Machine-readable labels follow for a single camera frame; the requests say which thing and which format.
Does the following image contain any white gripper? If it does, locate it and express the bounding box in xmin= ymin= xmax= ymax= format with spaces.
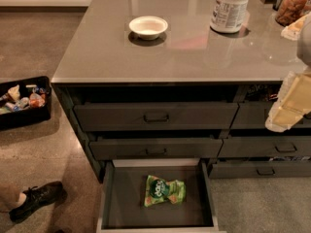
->
xmin=265 ymin=72 xmax=311 ymax=133

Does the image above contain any green rice chip bag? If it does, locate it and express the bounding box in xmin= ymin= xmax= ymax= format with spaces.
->
xmin=144 ymin=175 xmax=187 ymax=207

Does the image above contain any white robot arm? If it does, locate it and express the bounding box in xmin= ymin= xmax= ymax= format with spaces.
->
xmin=265 ymin=14 xmax=311 ymax=132

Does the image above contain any top right drawer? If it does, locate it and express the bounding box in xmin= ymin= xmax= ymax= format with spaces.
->
xmin=230 ymin=101 xmax=311 ymax=130

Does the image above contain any middle right drawer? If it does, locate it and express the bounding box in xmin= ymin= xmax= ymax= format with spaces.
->
xmin=219 ymin=136 xmax=311 ymax=158

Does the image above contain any bottom right drawer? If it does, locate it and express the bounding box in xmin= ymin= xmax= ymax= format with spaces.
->
xmin=209 ymin=161 xmax=311 ymax=179

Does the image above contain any middle left drawer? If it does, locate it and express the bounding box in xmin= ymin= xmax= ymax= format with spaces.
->
xmin=89 ymin=138 xmax=223 ymax=160

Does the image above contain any top left drawer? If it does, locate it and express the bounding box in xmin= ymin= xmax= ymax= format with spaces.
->
xmin=74 ymin=102 xmax=238 ymax=131

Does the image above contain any open bottom left drawer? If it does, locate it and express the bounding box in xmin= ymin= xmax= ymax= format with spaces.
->
xmin=96 ymin=160 xmax=219 ymax=233

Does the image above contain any clear jar of snacks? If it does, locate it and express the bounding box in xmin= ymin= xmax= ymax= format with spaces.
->
xmin=275 ymin=0 xmax=311 ymax=26

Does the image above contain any white wipes canister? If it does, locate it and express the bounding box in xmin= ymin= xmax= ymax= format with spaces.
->
xmin=210 ymin=0 xmax=249 ymax=33

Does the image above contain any dark grey cabinet island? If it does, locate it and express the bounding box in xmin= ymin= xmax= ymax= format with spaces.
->
xmin=52 ymin=0 xmax=311 ymax=177

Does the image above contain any white bowl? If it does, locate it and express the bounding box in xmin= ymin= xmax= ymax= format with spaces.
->
xmin=129 ymin=16 xmax=168 ymax=40

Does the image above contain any black shoe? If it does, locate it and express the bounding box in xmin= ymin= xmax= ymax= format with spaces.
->
xmin=9 ymin=181 xmax=64 ymax=223

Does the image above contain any black bin of snacks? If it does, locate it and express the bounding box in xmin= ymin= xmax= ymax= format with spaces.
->
xmin=0 ymin=76 xmax=52 ymax=130

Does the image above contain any brown trouser leg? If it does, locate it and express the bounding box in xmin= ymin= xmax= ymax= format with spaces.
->
xmin=0 ymin=183 xmax=24 ymax=213

